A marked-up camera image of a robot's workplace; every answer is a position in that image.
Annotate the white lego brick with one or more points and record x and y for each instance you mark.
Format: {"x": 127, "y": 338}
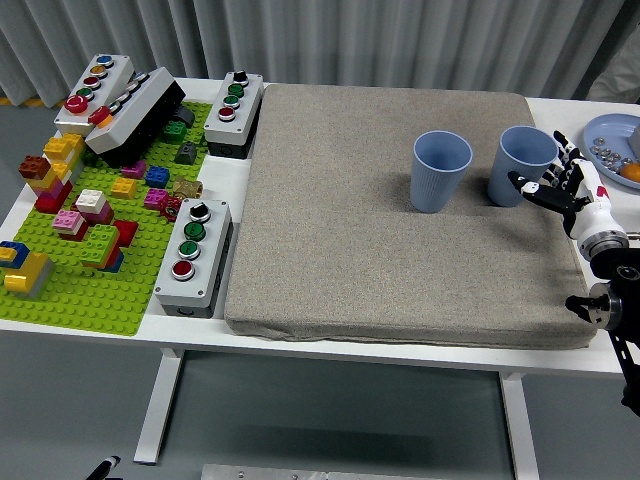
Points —
{"x": 91, "y": 199}

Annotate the dark grey curved lego brick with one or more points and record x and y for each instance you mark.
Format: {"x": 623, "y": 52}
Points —
{"x": 185, "y": 116}

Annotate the green lego brick stack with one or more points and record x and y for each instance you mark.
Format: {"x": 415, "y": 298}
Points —
{"x": 100, "y": 242}

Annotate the magenta lego brick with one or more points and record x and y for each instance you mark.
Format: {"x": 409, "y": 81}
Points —
{"x": 155, "y": 199}
{"x": 134, "y": 170}
{"x": 102, "y": 216}

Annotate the grey five-button control box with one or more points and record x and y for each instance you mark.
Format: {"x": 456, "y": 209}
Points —
{"x": 117, "y": 75}

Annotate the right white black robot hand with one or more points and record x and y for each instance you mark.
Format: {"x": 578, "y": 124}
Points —
{"x": 590, "y": 200}

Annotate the blue ribbed plastic cup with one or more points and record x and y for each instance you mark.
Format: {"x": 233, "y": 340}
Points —
{"x": 505, "y": 180}
{"x": 432, "y": 185}

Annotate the grey-brown fabric mat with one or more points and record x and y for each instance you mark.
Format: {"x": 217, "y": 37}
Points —
{"x": 350, "y": 225}

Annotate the grey four-button control box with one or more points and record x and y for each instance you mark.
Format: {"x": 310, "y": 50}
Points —
{"x": 212, "y": 240}
{"x": 250, "y": 95}

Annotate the red lego brick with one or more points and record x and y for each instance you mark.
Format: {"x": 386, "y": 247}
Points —
{"x": 127, "y": 232}
{"x": 50, "y": 204}

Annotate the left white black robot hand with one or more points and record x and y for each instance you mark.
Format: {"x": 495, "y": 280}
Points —
{"x": 102, "y": 467}

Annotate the light pink lego brick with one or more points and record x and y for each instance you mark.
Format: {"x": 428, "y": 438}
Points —
{"x": 67, "y": 221}

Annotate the green lego baseplate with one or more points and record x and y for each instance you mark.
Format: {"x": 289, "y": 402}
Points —
{"x": 100, "y": 300}

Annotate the grey pleated curtain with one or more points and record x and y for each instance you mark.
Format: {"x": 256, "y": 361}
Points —
{"x": 300, "y": 40}

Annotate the orange fruit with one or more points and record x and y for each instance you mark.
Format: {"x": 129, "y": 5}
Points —
{"x": 631, "y": 172}

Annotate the brown lego brick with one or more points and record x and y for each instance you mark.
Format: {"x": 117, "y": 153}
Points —
{"x": 34, "y": 167}

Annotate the dark green lego brick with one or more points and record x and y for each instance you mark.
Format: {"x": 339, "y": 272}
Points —
{"x": 175, "y": 131}

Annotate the person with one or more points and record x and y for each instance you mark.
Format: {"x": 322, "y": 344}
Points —
{"x": 620, "y": 75}

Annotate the large yellow lego brick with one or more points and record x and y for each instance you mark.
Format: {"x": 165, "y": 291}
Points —
{"x": 25, "y": 272}

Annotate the blue plate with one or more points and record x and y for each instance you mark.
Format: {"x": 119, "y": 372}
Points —
{"x": 612, "y": 127}

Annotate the white table leg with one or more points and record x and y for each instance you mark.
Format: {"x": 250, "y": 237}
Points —
{"x": 520, "y": 430}
{"x": 152, "y": 415}

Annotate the tilted grey black button box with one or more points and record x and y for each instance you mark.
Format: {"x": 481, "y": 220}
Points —
{"x": 145, "y": 105}

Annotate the blue lego brick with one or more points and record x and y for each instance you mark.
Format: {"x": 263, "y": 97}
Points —
{"x": 15, "y": 250}
{"x": 116, "y": 261}
{"x": 157, "y": 176}

